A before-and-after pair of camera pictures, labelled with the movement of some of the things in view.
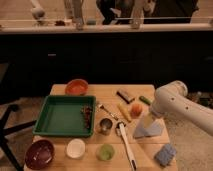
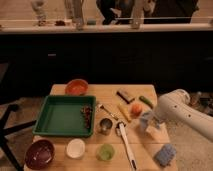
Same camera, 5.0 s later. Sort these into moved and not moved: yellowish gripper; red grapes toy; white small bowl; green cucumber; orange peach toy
Moved: yellowish gripper
Not moved: orange peach toy; red grapes toy; white small bowl; green cucumber
